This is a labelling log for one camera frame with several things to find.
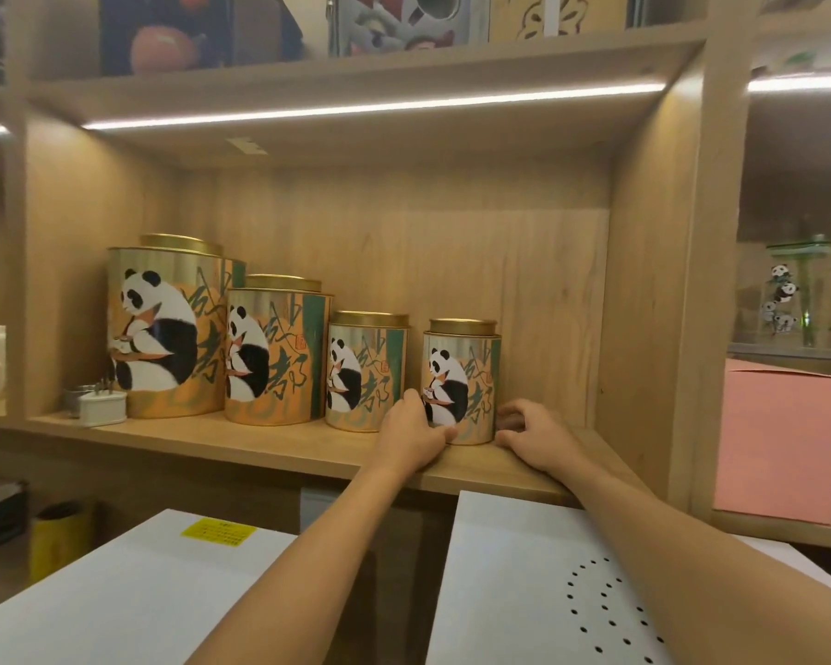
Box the person's left hand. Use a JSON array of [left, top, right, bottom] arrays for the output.
[[373, 389, 458, 474]]

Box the person's right hand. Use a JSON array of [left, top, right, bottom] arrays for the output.
[[493, 399, 584, 476]]

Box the small panda tea tin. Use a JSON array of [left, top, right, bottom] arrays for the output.
[[422, 318, 503, 447]]

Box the person's left forearm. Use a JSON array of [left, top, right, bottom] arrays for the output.
[[187, 455, 428, 665]]

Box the person's right forearm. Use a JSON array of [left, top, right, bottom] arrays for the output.
[[554, 450, 831, 665]]

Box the medium panda tea tin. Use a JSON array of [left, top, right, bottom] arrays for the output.
[[324, 310, 411, 433]]

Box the white box with dotted holes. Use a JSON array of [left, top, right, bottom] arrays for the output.
[[426, 490, 831, 665]]

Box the large panda tea tin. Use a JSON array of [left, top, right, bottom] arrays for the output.
[[223, 274, 335, 428]]

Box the wooden shelf unit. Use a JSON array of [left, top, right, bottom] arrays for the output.
[[0, 0, 831, 556]]

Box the pink cardboard box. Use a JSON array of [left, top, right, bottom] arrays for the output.
[[713, 358, 831, 527]]

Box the huge panda tea tin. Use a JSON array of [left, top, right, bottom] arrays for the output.
[[106, 233, 247, 419]]

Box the panda print glass cup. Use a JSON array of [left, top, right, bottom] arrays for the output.
[[762, 235, 831, 350]]

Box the long LED light strip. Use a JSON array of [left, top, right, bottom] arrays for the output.
[[82, 83, 667, 131]]

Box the small white ceramic holder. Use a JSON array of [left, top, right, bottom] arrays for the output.
[[78, 389, 128, 429]]

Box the white box with yellow label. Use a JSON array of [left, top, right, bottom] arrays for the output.
[[0, 508, 299, 665]]

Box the yellow container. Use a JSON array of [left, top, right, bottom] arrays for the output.
[[30, 504, 95, 584]]

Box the grey box with plush print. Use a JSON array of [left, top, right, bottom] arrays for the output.
[[327, 0, 491, 58]]

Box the tan box with cutout pattern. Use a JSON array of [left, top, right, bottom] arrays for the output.
[[488, 0, 641, 43]]

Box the short LED light strip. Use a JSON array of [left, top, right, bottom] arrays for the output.
[[748, 73, 831, 94]]

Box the dark box with orange print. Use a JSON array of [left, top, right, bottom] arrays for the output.
[[99, 0, 306, 77]]

